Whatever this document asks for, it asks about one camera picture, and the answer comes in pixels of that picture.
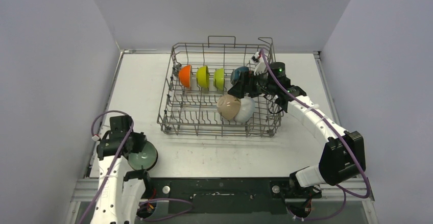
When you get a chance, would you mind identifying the white bowl with tan outside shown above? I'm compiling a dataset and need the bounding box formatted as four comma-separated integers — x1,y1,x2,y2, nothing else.
216,94,241,120

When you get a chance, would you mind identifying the white bowl with blue outside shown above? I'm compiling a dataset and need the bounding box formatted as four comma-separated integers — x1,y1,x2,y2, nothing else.
234,96,255,123

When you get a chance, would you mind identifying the lime green bowl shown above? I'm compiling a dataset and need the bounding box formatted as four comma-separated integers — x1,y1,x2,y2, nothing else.
213,68,225,91

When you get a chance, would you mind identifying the yellow green bowl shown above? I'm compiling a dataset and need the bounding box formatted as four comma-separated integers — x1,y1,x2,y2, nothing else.
196,66,210,89

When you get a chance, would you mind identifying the pale green plate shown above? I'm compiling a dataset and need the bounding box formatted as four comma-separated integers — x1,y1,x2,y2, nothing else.
128,142,158,171

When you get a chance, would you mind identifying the white bowl orange outside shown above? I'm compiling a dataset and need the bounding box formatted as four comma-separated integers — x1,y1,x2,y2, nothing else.
178,65,192,88

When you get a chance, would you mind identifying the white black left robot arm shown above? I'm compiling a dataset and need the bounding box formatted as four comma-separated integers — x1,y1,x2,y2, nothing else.
90,115,153,223

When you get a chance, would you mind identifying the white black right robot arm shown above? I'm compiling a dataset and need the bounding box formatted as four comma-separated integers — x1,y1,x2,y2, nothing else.
228,62,366,198

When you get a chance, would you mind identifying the blue patterned bowl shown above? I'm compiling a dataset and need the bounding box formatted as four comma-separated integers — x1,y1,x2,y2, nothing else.
230,66,249,85

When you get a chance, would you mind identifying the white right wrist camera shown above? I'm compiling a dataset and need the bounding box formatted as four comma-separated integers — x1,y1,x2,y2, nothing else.
250,51,268,76

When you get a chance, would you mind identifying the grey wire dish rack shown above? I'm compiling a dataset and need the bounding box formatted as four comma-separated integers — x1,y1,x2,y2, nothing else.
157,36,283,137

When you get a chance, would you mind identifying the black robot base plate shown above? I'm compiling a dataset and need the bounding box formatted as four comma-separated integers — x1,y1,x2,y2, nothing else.
142,177,322,214

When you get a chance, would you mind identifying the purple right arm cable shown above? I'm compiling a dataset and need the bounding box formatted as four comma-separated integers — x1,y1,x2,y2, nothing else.
258,48,371,221

